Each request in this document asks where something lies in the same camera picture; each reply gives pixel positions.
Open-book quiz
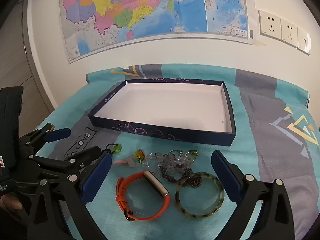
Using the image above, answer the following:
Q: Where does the dark purple beaded bracelet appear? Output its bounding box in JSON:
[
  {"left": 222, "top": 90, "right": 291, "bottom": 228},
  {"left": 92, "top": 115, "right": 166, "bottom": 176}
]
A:
[{"left": 159, "top": 164, "right": 203, "bottom": 188}]

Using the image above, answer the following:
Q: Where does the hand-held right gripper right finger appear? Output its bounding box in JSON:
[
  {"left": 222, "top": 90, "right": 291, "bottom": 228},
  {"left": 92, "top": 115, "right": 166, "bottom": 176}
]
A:
[{"left": 211, "top": 150, "right": 295, "bottom": 240}]

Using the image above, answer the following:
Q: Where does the white wall plate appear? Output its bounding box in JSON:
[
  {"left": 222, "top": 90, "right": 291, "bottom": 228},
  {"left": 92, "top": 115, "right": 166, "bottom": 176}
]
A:
[{"left": 297, "top": 27, "right": 312, "bottom": 55}]

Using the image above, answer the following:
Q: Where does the white wall socket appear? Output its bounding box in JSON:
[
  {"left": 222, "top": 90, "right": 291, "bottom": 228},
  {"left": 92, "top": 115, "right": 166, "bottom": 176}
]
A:
[
  {"left": 259, "top": 9, "right": 282, "bottom": 40},
  {"left": 280, "top": 17, "right": 299, "bottom": 48}
]

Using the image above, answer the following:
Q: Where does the colourful wall map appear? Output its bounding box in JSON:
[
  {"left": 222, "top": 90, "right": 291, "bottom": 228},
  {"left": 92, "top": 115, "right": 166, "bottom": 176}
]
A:
[{"left": 59, "top": 0, "right": 255, "bottom": 64}]

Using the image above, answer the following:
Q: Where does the green charm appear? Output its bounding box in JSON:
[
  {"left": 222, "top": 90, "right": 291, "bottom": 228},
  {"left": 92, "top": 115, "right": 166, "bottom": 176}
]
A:
[{"left": 106, "top": 143, "right": 123, "bottom": 155}]

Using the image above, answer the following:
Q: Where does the clear crystal bead bracelet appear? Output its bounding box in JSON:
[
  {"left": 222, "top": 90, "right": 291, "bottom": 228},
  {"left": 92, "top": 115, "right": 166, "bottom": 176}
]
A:
[{"left": 147, "top": 151, "right": 193, "bottom": 173}]

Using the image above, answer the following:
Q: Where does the teal grey patterned blanket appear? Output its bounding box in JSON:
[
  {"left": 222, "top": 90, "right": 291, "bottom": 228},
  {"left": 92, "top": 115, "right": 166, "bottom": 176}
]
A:
[{"left": 30, "top": 64, "right": 320, "bottom": 240}]

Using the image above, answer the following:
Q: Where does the green stone ring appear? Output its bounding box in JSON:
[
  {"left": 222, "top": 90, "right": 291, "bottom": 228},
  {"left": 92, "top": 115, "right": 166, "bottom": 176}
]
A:
[{"left": 185, "top": 149, "right": 199, "bottom": 162}]

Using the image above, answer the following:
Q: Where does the orange smartwatch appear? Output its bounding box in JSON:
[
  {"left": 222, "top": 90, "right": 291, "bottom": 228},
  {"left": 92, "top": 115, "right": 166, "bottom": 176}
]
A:
[{"left": 115, "top": 170, "right": 171, "bottom": 222}]

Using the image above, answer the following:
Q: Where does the tortoiseshell bangle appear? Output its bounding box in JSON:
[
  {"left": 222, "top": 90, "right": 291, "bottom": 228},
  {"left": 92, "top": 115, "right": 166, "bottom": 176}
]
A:
[{"left": 175, "top": 172, "right": 225, "bottom": 220}]

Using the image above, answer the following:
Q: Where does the navy shallow box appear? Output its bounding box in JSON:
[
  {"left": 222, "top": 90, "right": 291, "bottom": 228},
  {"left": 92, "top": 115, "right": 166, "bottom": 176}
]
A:
[{"left": 87, "top": 79, "right": 237, "bottom": 147}]

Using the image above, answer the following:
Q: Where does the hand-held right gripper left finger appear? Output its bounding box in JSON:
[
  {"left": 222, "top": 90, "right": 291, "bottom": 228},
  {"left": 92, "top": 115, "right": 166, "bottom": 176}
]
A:
[{"left": 27, "top": 152, "right": 112, "bottom": 240}]

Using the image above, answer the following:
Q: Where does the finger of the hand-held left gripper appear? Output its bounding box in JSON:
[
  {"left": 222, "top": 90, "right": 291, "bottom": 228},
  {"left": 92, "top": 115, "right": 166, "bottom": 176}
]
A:
[
  {"left": 11, "top": 145, "right": 102, "bottom": 195},
  {"left": 18, "top": 122, "right": 72, "bottom": 155}
]

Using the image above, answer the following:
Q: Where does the amber leaf charm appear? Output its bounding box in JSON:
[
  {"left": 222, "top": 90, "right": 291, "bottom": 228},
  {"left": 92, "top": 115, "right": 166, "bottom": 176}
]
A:
[{"left": 134, "top": 149, "right": 148, "bottom": 167}]

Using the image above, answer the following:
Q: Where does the wooden door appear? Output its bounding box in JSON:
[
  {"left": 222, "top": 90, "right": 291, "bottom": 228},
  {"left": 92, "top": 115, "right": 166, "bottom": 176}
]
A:
[{"left": 0, "top": 0, "right": 55, "bottom": 115}]

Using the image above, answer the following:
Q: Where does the person's left hand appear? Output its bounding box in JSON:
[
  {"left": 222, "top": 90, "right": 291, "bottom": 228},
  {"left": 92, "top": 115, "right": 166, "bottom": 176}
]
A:
[{"left": 0, "top": 192, "right": 27, "bottom": 210}]

